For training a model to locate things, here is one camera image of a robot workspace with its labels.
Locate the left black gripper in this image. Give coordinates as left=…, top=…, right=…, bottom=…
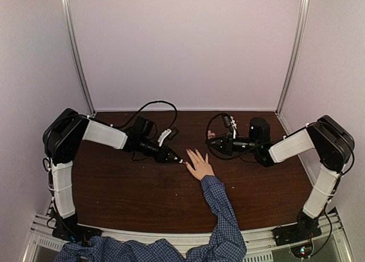
left=139, top=136, right=181, bottom=163

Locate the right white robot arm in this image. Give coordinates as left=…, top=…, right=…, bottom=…
left=205, top=113, right=355, bottom=240

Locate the aluminium frame post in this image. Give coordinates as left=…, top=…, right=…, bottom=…
left=61, top=0, right=96, bottom=115
left=275, top=0, right=310, bottom=116

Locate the right aluminium frame post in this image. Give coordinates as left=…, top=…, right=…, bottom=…
left=275, top=0, right=310, bottom=116

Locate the right black cable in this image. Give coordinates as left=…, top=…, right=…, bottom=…
left=205, top=112, right=257, bottom=160

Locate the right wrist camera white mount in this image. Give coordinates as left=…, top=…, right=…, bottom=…
left=222, top=114, right=238, bottom=139

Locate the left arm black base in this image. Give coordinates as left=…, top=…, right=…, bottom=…
left=52, top=226, right=102, bottom=242

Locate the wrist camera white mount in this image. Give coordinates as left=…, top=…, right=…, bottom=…
left=157, top=127, right=180, bottom=147
left=222, top=114, right=238, bottom=139

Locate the left black braided cable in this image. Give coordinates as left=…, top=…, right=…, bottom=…
left=113, top=100, right=178, bottom=137

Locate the pink nail polish bottle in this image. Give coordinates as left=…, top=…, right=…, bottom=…
left=207, top=130, right=216, bottom=139

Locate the left aluminium frame post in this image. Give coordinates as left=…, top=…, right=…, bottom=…
left=61, top=0, right=96, bottom=115

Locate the mannequin hand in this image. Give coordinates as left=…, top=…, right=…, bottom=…
left=184, top=149, right=215, bottom=181

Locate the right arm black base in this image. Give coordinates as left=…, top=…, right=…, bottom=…
left=272, top=224, right=322, bottom=247

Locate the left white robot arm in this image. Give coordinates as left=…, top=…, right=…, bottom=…
left=42, top=108, right=183, bottom=241

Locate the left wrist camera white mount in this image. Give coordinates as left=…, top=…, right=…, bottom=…
left=157, top=127, right=180, bottom=147

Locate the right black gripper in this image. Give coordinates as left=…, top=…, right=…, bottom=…
left=206, top=132, right=260, bottom=156

